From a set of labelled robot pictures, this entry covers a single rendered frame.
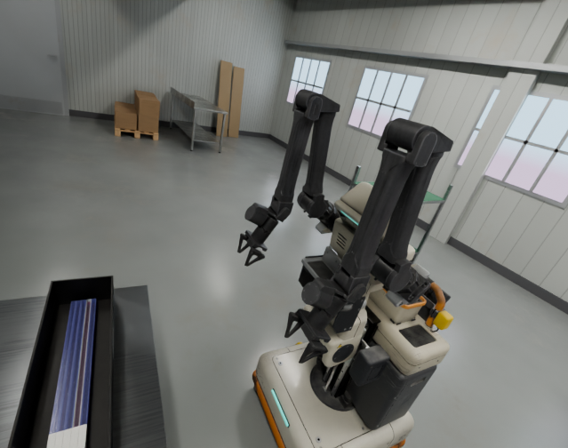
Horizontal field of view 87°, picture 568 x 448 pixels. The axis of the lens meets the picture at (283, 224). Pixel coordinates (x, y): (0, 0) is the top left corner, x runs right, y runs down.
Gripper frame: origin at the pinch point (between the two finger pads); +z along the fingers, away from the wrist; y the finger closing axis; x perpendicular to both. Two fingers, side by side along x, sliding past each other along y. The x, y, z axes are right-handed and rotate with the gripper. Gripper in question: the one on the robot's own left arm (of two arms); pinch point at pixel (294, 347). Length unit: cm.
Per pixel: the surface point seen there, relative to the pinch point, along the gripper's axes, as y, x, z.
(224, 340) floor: -88, 61, 80
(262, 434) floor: -25, 64, 79
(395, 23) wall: -417, 243, -331
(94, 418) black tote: -7, -35, 38
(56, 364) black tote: -26, -44, 42
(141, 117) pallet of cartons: -580, 21, 53
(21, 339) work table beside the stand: -38, -52, 48
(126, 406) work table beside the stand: -8.7, -28.0, 36.0
